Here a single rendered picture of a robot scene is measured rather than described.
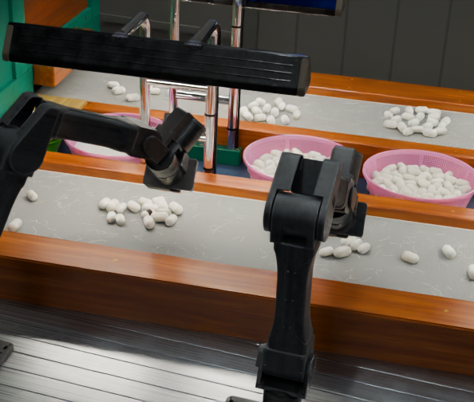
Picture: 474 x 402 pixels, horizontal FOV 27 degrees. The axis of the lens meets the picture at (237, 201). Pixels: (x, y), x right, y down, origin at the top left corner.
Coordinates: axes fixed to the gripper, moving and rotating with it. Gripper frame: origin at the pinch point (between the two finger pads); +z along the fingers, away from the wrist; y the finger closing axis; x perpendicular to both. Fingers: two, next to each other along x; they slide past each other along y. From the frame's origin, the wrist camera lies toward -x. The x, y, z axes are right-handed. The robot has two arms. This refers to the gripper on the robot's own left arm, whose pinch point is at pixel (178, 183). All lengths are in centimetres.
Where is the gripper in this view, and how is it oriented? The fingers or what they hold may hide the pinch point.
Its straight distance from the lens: 207.5
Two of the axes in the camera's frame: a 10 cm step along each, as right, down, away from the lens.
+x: -1.7, 9.6, -2.3
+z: 1.3, 2.5, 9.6
